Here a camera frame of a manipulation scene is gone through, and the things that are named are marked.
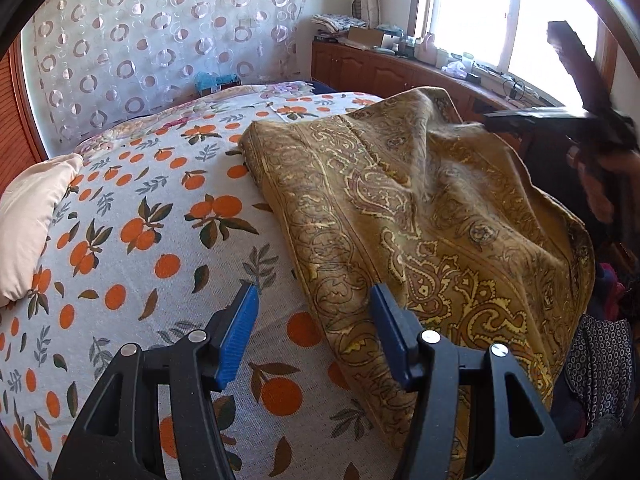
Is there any mustard patterned shirt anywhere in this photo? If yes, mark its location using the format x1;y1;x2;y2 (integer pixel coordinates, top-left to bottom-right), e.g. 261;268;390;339
240;88;594;479

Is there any right hand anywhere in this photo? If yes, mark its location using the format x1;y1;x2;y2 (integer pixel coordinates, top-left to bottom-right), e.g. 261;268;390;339
567;146;639;224

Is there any window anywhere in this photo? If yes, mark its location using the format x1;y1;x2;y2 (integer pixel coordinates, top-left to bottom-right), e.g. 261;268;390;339
416;0;603;106

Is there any orange print bedsheet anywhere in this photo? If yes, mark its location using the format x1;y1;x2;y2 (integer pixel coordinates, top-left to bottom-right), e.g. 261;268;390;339
1;92;380;479

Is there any wooden side cabinet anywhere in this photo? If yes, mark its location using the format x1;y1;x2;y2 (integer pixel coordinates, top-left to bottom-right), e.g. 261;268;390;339
310;40;561;131

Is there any cardboard box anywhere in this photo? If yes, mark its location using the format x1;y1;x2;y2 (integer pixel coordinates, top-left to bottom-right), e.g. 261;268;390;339
347;26;385;49

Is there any pink pillow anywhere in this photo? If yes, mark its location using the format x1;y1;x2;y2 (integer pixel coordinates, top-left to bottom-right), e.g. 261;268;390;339
0;153;84;307

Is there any folded patterned cloth stack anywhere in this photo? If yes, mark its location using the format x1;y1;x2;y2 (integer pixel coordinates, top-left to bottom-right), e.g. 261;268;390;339
311;13;368;35

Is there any red wooden wardrobe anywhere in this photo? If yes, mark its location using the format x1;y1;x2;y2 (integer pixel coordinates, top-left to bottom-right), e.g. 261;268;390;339
0;37;48;192

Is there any floral quilt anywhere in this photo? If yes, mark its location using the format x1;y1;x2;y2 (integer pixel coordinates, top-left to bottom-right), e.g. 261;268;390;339
73;80;318;159

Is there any blue item on box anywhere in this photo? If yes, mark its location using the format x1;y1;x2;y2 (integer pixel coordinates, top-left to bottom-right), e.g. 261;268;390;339
194;73;242;96

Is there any white circle pattern curtain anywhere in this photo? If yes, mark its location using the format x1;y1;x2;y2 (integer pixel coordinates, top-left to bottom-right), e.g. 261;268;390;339
21;0;305;156

